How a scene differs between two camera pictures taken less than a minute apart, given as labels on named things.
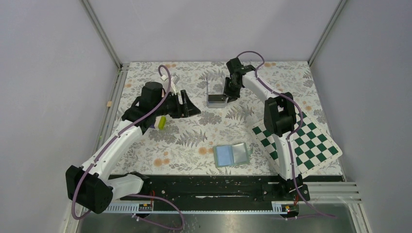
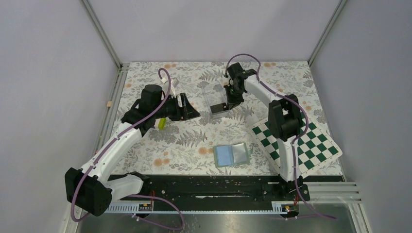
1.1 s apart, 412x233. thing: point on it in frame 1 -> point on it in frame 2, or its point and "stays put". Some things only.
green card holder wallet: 226,155 stays put
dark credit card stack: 220,97 -> 219,108
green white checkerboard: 313,148 stays put
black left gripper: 186,109 stays put
